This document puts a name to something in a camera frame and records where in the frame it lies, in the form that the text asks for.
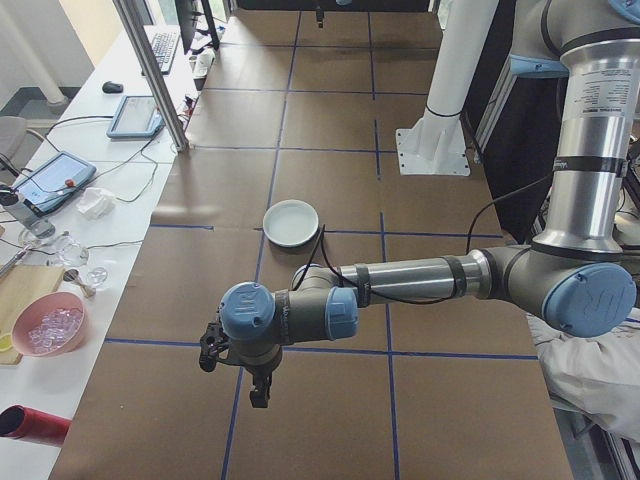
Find wooden spoon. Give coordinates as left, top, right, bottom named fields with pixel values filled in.
left=64, top=268, right=97, bottom=299

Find thin black desk cable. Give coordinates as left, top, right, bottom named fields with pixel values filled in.
left=46, top=113, right=117, bottom=146
left=94, top=137, right=175, bottom=204

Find aluminium frame post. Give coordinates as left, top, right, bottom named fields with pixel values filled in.
left=112, top=0, right=192, bottom=154

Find clear glass jar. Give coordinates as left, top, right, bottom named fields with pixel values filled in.
left=18, top=217, right=57, bottom=247

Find grey chair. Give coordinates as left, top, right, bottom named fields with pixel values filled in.
left=0, top=115, right=49, bottom=186

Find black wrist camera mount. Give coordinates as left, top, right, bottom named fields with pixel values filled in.
left=198, top=321, right=233, bottom=374

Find white pole with base plate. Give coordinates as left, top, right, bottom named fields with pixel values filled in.
left=394, top=0, right=501, bottom=177

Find white side table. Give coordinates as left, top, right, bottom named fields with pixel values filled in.
left=0, top=24, right=236, bottom=480

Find black frame cover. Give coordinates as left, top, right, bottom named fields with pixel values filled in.
left=462, top=0, right=569, bottom=246

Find clear glass bowl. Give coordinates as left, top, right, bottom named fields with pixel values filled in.
left=52, top=232, right=92, bottom=269

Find crumpled white tissue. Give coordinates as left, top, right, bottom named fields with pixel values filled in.
left=75, top=187, right=118, bottom=221

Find metal tongs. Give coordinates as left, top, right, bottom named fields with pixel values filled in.
left=0, top=243, right=41, bottom=279

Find black monitor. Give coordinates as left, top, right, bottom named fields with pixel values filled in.
left=173, top=0, right=222, bottom=56

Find blue-grey teach pendant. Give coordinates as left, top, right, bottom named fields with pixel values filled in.
left=11, top=151, right=98, bottom=218
left=105, top=94, right=167, bottom=141

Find clear ice cubes pile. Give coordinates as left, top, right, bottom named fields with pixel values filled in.
left=27, top=305, right=84, bottom=351

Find white wall pipe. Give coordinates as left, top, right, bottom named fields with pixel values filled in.
left=27, top=29, right=69, bottom=106

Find grey computer keyboard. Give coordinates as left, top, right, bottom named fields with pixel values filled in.
left=141, top=31, right=182, bottom=77

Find clear glass lid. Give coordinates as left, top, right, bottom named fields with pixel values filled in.
left=84, top=266, right=111, bottom=291

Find silver metal bottle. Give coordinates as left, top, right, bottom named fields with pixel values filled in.
left=0, top=182, right=43, bottom=227

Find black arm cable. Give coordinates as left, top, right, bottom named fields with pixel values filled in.
left=298, top=172, right=557, bottom=306

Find white cloth cover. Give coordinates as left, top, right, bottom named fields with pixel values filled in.
left=525, top=304, right=640, bottom=444

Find wooden cutting board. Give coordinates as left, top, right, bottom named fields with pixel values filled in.
left=0, top=263, right=67, bottom=367

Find pink bowl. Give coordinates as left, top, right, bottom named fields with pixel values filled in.
left=11, top=291, right=88, bottom=358

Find red tube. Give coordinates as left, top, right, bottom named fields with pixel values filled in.
left=0, top=403, right=73, bottom=447

